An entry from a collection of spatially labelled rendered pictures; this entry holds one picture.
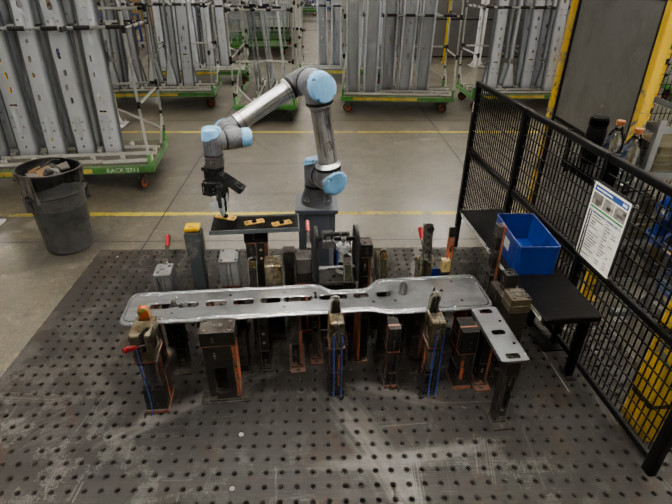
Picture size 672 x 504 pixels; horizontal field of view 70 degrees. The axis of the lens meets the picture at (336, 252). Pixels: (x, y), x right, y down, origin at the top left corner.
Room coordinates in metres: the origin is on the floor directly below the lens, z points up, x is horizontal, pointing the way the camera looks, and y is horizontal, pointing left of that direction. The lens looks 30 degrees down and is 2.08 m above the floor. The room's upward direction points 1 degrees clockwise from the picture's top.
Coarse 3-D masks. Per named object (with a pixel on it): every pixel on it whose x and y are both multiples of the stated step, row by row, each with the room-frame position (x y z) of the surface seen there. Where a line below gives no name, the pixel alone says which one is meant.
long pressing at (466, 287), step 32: (224, 288) 1.55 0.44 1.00; (256, 288) 1.55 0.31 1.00; (288, 288) 1.56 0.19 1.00; (320, 288) 1.56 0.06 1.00; (384, 288) 1.56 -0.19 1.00; (416, 288) 1.57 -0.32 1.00; (448, 288) 1.57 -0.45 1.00; (480, 288) 1.57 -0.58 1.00; (128, 320) 1.35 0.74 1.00; (160, 320) 1.35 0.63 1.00; (192, 320) 1.36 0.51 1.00
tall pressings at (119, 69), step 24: (120, 0) 8.66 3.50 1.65; (144, 0) 8.90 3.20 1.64; (168, 0) 9.12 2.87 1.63; (144, 24) 8.88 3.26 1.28; (168, 24) 9.06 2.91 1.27; (120, 48) 8.97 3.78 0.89; (168, 48) 8.85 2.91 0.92; (120, 72) 8.73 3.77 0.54; (144, 72) 9.04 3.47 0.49; (168, 72) 8.78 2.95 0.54; (192, 72) 8.87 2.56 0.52
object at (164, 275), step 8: (160, 264) 1.63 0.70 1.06; (168, 264) 1.63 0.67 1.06; (160, 272) 1.57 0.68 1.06; (168, 272) 1.57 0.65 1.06; (160, 280) 1.56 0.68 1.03; (168, 280) 1.56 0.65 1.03; (176, 280) 1.63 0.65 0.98; (160, 288) 1.55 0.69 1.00; (168, 288) 1.56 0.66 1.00; (176, 288) 1.61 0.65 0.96; (168, 304) 1.56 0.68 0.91; (176, 304) 1.58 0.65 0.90; (168, 328) 1.56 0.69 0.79; (168, 336) 1.56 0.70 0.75; (168, 344) 1.55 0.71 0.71
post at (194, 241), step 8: (184, 232) 1.76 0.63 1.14; (192, 232) 1.76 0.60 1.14; (200, 232) 1.76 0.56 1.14; (184, 240) 1.74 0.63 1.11; (192, 240) 1.74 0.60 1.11; (200, 240) 1.75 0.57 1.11; (192, 248) 1.74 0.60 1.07; (200, 248) 1.75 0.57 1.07; (192, 256) 1.74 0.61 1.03; (200, 256) 1.74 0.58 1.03; (192, 264) 1.75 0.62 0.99; (200, 264) 1.75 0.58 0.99; (192, 272) 1.75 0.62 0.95; (200, 272) 1.75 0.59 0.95; (200, 280) 1.75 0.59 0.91; (208, 280) 1.80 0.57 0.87; (200, 288) 1.75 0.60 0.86; (208, 288) 1.77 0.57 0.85
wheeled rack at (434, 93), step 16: (400, 16) 8.65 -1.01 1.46; (432, 16) 8.53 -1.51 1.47; (448, 16) 8.53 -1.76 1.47; (448, 32) 9.14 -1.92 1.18; (352, 96) 8.25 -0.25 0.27; (368, 96) 8.26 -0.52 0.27; (384, 96) 8.27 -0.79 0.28; (416, 96) 8.28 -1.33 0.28; (432, 96) 8.28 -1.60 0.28; (448, 96) 8.29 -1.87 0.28
